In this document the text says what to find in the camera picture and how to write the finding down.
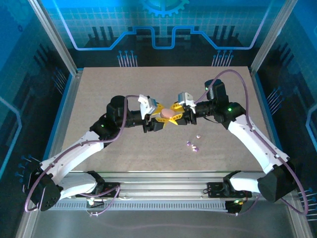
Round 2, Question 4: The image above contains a pink earbud charging case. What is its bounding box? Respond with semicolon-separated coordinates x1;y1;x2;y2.
160;108;175;119

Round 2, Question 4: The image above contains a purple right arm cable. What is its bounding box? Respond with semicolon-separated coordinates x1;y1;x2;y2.
194;69;309;216

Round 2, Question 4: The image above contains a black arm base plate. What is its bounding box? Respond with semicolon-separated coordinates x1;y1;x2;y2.
75;182;121;199
207;182;252;199

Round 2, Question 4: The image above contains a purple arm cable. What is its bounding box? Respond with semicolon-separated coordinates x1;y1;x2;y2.
24;95;141;218
194;69;309;216

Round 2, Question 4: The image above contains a wide aluminium base rail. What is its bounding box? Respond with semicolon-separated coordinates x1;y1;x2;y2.
69;171;295;199

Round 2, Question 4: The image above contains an aluminium side rail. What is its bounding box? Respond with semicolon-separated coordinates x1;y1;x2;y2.
42;69;84;174
249;68;294;180

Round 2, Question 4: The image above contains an aluminium frame post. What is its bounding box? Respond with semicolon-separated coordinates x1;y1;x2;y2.
27;0;79;76
249;0;299;75

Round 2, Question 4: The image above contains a slotted grey cable duct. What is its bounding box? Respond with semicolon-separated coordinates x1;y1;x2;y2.
53;199;230;212

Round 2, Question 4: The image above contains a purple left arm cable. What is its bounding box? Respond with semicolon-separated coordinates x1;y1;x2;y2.
24;95;141;218

